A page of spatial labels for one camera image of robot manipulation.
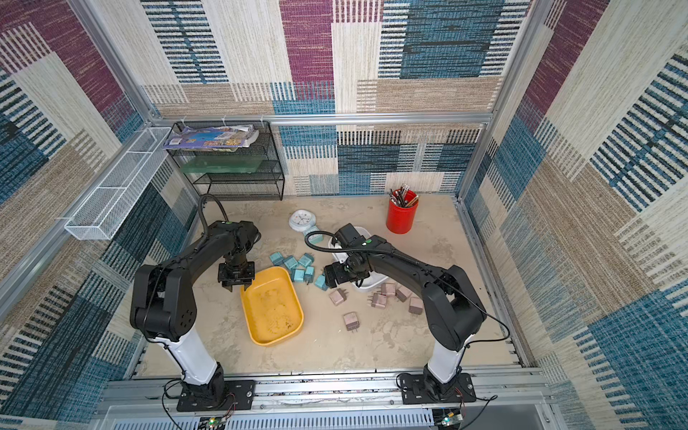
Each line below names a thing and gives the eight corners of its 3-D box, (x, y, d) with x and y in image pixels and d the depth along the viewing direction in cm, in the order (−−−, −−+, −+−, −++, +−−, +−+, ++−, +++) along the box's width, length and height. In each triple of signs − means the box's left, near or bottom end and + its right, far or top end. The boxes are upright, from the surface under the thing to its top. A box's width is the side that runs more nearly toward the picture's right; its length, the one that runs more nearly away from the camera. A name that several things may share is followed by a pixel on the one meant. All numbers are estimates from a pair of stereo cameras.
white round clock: (297, 235, 110) (296, 230, 107) (285, 221, 114) (284, 216, 112) (318, 222, 114) (317, 218, 111) (305, 209, 118) (305, 205, 116)
